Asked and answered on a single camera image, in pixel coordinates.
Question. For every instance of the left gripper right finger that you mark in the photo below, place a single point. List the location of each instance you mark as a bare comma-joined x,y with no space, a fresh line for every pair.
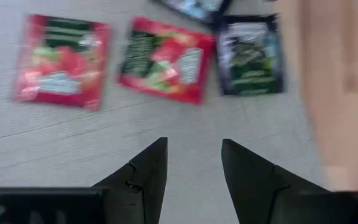
250,193

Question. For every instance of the grey woven placemat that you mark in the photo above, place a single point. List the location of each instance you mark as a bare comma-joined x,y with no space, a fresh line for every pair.
73,140

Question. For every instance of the green-black foil packet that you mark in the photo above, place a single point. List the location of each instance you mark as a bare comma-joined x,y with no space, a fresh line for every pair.
249,56

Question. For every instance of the red strawberry tea packet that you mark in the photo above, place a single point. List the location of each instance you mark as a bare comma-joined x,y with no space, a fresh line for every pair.
61,62
166,62

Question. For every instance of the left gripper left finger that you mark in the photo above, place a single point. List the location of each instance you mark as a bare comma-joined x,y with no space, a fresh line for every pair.
145,193

